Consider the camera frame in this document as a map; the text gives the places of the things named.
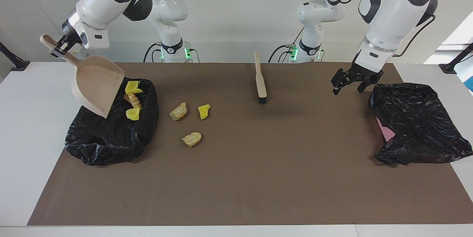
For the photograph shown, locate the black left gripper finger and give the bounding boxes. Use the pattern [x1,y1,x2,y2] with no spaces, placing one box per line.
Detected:
[357,76,381,93]
[331,69,351,95]

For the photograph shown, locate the beige plastic dustpan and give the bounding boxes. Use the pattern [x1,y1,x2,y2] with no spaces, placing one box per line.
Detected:
[40,34,125,119]

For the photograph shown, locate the yellow sponge piece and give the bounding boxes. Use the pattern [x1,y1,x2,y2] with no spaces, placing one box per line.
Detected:
[125,80,144,95]

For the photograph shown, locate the beige brush with black bristles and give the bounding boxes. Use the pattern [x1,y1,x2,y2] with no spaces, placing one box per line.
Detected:
[254,52,267,104]

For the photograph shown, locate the orange sponge piece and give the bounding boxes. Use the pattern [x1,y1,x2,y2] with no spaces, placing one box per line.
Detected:
[127,93,142,109]

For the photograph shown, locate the pale beige sponge scrap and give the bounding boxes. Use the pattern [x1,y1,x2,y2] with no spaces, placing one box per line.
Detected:
[169,102,188,121]
[182,132,202,148]

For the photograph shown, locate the pink bin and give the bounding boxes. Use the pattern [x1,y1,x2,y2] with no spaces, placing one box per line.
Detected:
[375,116,396,142]

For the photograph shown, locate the black trash bag over pink bin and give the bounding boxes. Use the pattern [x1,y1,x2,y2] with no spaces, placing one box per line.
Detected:
[368,83,473,166]

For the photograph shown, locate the brown table mat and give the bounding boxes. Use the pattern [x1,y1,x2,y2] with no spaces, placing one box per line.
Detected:
[27,62,473,226]

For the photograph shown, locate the white wall socket box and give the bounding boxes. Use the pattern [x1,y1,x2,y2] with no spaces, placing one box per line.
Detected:
[49,42,88,60]

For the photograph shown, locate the black base power cable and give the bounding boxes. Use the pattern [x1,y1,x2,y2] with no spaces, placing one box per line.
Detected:
[269,30,304,63]
[143,43,163,63]

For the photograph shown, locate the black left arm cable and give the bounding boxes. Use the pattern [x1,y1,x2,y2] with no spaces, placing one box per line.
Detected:
[318,0,437,58]

